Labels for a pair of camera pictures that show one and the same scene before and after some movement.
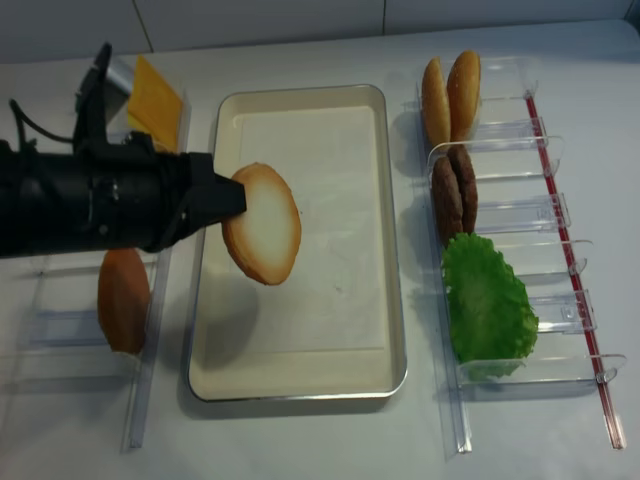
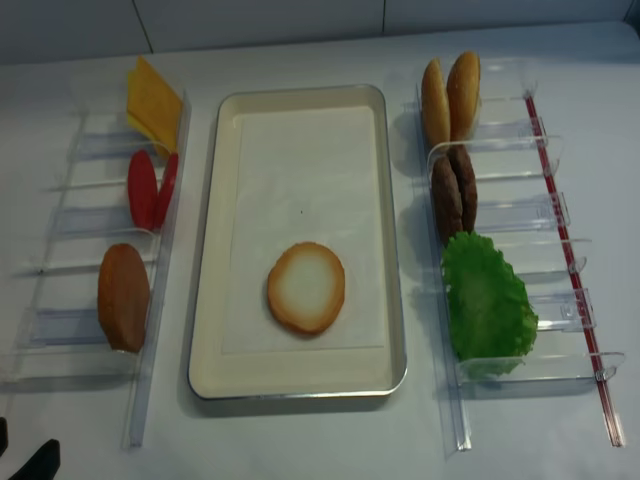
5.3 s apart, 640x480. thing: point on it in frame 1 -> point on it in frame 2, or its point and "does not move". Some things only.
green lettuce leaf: x=493 y=325 does not move
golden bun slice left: x=435 y=104 does not move
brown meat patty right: x=464 y=173 does not move
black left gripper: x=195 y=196 -> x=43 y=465
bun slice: x=264 y=239 -> x=306 y=287
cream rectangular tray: x=333 y=328 does not move
